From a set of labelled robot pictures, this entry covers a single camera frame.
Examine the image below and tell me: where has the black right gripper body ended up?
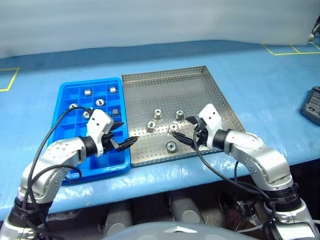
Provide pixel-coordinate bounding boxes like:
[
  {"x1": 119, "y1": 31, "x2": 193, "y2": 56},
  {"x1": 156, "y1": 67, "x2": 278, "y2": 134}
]
[{"x1": 193, "y1": 122, "x2": 210, "y2": 148}]

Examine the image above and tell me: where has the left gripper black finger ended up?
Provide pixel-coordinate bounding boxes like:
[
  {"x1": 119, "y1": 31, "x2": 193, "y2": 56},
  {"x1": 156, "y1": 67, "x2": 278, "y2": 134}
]
[
  {"x1": 117, "y1": 136, "x2": 140, "y2": 151},
  {"x1": 109, "y1": 121, "x2": 125, "y2": 131}
]

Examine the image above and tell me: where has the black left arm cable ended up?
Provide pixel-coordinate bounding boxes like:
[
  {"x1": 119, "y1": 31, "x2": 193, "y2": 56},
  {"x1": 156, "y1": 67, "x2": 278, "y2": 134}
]
[{"x1": 21, "y1": 106, "x2": 95, "y2": 240}]

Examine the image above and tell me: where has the blue compartment tray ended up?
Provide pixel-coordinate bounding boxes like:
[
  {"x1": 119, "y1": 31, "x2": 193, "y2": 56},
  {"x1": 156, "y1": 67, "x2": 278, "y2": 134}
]
[{"x1": 53, "y1": 77, "x2": 133, "y2": 186}]

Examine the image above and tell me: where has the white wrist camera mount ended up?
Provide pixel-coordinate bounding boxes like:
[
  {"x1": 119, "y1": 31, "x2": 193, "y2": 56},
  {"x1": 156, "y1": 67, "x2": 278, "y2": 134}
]
[
  {"x1": 86, "y1": 108, "x2": 115, "y2": 158},
  {"x1": 197, "y1": 103, "x2": 223, "y2": 148}
]

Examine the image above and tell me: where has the grey rounded robot torso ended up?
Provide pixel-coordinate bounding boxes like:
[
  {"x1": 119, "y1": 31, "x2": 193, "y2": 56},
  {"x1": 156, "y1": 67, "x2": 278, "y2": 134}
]
[{"x1": 102, "y1": 219, "x2": 261, "y2": 240}]

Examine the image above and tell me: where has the perforated steel tray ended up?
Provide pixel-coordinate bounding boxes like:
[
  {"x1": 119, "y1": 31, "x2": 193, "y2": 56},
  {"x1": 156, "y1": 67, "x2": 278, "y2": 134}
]
[{"x1": 121, "y1": 65, "x2": 247, "y2": 169}]

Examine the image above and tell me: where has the dark grey rounded cylinder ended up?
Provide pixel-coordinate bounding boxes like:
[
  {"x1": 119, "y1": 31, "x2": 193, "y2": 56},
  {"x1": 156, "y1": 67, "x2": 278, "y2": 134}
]
[
  {"x1": 103, "y1": 202, "x2": 133, "y2": 237},
  {"x1": 168, "y1": 192, "x2": 206, "y2": 225}
]

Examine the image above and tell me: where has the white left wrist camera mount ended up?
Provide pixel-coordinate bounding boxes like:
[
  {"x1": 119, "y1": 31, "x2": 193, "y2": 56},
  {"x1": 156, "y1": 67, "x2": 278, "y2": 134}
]
[{"x1": 86, "y1": 108, "x2": 115, "y2": 158}]

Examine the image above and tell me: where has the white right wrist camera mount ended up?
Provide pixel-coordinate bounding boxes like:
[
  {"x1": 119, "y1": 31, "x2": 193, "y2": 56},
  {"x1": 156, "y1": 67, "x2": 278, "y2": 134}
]
[{"x1": 197, "y1": 103, "x2": 223, "y2": 148}]

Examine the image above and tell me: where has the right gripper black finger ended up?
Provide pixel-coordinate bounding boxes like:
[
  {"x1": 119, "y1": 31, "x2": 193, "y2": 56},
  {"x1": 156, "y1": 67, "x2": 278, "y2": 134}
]
[
  {"x1": 172, "y1": 132, "x2": 195, "y2": 148},
  {"x1": 185, "y1": 115, "x2": 201, "y2": 125}
]

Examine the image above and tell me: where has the dark grey handheld controller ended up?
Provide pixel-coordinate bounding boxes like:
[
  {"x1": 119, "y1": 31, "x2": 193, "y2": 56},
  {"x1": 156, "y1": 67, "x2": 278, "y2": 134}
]
[{"x1": 300, "y1": 86, "x2": 320, "y2": 126}]

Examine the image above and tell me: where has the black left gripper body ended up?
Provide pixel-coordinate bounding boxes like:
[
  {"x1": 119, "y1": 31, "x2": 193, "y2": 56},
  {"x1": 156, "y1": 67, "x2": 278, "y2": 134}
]
[{"x1": 101, "y1": 122, "x2": 121, "y2": 153}]

